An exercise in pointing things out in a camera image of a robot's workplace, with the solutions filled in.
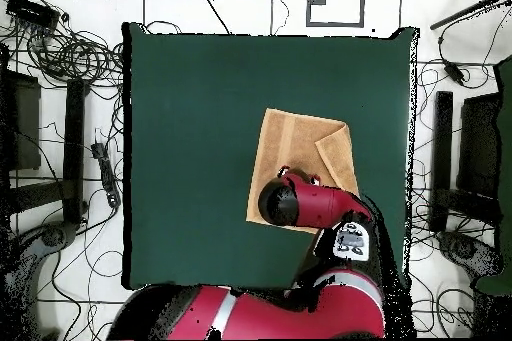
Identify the grey rectangular floor frame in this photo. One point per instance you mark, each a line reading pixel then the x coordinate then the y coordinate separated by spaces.
pixel 308 13

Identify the black power strip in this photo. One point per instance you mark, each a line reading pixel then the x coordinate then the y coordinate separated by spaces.
pixel 106 173

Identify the black power adapter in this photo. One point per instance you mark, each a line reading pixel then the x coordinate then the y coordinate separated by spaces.
pixel 454 72

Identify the black network switch box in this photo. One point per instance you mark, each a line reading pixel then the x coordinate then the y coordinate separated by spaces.
pixel 32 11

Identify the dark flat panel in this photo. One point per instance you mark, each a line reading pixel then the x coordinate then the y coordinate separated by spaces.
pixel 24 125
pixel 480 145

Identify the black tripod pole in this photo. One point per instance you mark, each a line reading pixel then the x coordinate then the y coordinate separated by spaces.
pixel 460 15

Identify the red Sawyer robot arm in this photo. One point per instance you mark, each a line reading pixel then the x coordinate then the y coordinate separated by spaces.
pixel 316 205

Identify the tan terry towel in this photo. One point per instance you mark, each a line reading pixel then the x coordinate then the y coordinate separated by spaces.
pixel 296 141

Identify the black stand leg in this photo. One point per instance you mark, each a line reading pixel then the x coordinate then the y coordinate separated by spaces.
pixel 442 149
pixel 74 149

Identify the dark green table cloth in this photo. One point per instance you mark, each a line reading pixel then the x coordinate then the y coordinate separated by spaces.
pixel 200 117

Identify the black swivel chair base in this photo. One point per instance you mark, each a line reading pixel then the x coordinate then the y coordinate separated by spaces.
pixel 464 249
pixel 54 235

